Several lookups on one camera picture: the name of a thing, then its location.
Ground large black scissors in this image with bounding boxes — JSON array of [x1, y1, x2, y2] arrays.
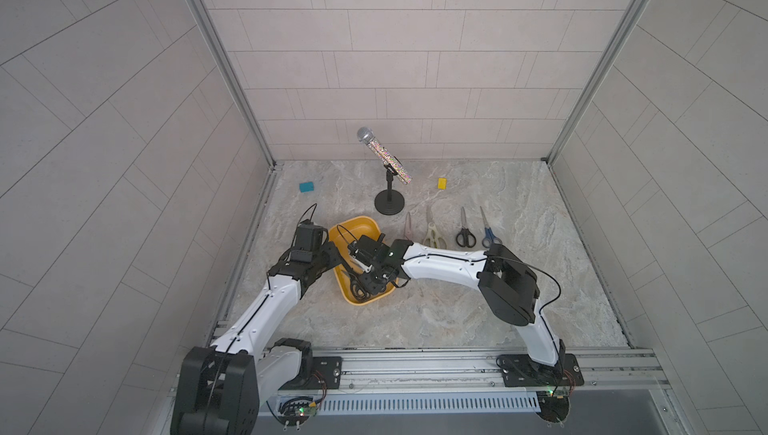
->
[[344, 269, 374, 303]]

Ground yellow storage box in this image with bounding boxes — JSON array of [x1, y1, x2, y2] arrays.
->
[[329, 216, 396, 306]]

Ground cream handled scissors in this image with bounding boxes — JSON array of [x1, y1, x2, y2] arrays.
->
[[422, 206, 447, 249]]

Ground black handled scissors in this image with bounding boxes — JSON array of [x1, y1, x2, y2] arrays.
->
[[455, 207, 477, 248]]

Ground blue handled scissors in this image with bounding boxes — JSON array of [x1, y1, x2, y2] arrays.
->
[[480, 207, 503, 248]]

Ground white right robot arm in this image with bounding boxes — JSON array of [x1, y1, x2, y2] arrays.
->
[[348, 236, 564, 367]]

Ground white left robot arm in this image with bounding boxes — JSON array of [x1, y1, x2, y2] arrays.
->
[[170, 241, 344, 434]]

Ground black microphone stand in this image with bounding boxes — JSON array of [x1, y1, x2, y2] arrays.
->
[[374, 165, 405, 216]]

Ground teal block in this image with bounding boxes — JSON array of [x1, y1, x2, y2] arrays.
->
[[299, 182, 315, 193]]

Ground glitter microphone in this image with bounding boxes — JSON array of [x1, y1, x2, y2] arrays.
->
[[357, 127, 411, 185]]

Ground white vent grille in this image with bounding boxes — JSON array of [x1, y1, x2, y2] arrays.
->
[[318, 392, 541, 416]]

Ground left circuit board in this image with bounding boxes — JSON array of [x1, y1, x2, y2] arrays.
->
[[266, 396, 319, 429]]

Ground circuit board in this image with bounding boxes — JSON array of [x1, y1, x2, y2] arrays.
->
[[536, 391, 570, 425], [266, 396, 319, 429]]

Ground right circuit board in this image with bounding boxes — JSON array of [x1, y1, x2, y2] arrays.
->
[[536, 391, 570, 425]]

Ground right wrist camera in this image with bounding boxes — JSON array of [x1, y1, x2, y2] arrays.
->
[[348, 234, 389, 272]]

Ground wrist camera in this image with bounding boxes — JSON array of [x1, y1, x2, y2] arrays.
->
[[293, 220, 326, 252], [348, 234, 389, 272]]

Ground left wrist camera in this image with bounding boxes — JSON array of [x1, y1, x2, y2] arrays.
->
[[293, 220, 326, 252]]

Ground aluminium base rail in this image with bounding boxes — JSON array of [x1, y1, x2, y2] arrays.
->
[[167, 347, 670, 397]]

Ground aluminium corner post left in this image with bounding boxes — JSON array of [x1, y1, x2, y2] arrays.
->
[[185, 0, 277, 170]]

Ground aluminium corner post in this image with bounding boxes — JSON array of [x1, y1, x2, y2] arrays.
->
[[185, 0, 277, 170], [543, 0, 651, 167]]

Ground aluminium corner post right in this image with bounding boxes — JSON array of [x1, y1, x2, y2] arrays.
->
[[543, 0, 651, 167]]

